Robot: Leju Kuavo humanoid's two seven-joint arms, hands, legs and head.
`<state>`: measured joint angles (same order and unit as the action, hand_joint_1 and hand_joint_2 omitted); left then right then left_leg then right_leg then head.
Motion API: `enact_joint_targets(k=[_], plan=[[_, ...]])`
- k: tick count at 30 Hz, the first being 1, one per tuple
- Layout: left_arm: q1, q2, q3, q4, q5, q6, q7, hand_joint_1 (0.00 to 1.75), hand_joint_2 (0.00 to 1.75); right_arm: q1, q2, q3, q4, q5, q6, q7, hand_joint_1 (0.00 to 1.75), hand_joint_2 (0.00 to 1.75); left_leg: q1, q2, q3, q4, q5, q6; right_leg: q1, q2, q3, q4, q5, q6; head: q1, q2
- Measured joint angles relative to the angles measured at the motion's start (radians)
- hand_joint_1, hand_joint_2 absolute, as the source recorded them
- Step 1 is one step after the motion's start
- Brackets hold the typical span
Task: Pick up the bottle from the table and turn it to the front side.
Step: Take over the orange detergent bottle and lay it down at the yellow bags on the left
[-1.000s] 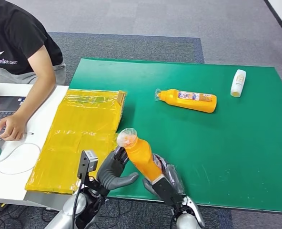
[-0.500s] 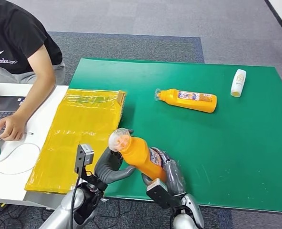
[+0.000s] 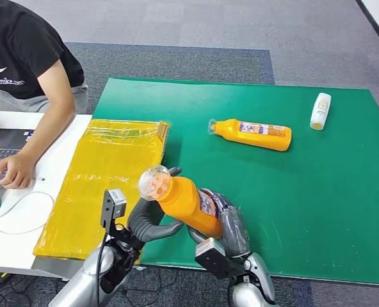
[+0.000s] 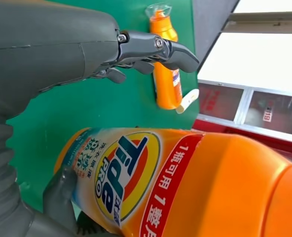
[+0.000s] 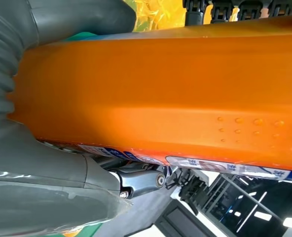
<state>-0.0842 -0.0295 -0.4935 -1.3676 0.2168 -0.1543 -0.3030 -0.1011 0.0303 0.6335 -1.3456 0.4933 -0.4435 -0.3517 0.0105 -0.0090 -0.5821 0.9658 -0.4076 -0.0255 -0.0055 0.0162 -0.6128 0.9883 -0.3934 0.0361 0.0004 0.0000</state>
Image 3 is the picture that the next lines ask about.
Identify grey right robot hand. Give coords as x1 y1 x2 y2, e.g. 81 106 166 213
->
188 188 251 259

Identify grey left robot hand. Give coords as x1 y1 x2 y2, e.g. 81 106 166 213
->
126 166 184 251

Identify orange bottle with clear cap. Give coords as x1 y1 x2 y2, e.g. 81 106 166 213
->
207 118 293 152
138 165 225 239

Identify white plastic bottle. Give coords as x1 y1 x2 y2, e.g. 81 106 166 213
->
309 92 332 131

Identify green mat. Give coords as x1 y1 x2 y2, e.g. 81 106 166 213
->
92 76 379 286

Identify yellow wrapped cardboard box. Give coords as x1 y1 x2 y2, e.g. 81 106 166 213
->
33 119 171 260

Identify person's left hand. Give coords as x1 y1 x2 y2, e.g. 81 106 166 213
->
0 152 36 190

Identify black laptop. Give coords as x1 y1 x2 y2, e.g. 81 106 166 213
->
0 128 36 185

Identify person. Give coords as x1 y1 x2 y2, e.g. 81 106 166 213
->
0 0 89 190

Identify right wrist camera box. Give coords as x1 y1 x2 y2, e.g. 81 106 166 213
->
194 237 239 279

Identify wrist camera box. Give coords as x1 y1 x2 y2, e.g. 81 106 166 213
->
100 189 127 235
194 237 239 279

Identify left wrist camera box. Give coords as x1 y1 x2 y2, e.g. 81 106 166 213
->
100 189 127 235

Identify white mouse cable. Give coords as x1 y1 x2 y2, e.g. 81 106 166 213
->
0 191 55 235

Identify black floor cables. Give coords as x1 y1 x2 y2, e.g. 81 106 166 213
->
0 272 30 307

